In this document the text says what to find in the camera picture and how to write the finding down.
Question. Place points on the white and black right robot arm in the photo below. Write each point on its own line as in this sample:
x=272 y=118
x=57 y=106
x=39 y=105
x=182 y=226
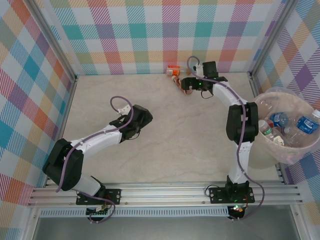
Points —
x=240 y=162

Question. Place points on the large blue label water bottle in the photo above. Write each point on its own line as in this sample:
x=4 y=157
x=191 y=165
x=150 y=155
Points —
x=308 y=123

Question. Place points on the clear bottle green cap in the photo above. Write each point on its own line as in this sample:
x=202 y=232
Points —
x=265 y=128

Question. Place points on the pink translucent plastic bin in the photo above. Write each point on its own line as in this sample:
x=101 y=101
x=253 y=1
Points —
x=282 y=155

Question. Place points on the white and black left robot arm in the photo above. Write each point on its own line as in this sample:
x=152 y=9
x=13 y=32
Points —
x=100 y=140

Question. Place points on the aluminium frame post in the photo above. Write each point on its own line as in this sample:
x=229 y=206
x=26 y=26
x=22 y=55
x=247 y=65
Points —
x=273 y=37
x=52 y=37

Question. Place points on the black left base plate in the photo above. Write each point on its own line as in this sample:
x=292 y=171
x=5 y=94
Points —
x=113 y=196

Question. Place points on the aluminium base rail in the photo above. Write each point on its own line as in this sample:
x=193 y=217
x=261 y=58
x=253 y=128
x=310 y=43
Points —
x=162 y=193

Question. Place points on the brown drink bottle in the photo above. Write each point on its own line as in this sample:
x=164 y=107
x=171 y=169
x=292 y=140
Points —
x=178 y=81

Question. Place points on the small electronics board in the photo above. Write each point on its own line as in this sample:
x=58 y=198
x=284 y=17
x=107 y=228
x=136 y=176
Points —
x=237 y=209
x=97 y=212

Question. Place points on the orange label bottle brown cap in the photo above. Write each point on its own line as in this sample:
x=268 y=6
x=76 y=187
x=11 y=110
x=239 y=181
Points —
x=173 y=70

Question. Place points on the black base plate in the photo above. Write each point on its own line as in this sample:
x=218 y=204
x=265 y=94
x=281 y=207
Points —
x=113 y=196
x=217 y=195

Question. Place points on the small blue label water bottle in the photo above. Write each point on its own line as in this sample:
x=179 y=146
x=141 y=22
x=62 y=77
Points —
x=278 y=120

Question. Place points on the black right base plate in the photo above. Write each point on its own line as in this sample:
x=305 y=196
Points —
x=217 y=195

